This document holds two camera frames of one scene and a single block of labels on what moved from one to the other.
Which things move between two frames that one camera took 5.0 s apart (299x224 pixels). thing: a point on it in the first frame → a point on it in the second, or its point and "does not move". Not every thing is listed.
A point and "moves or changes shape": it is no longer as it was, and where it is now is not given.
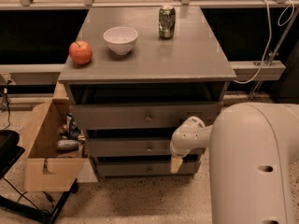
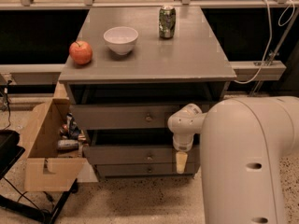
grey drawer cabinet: (137, 74) does not move
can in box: (66, 145) does not move
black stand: (9, 154) does not move
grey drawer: (129, 147) moves or changes shape
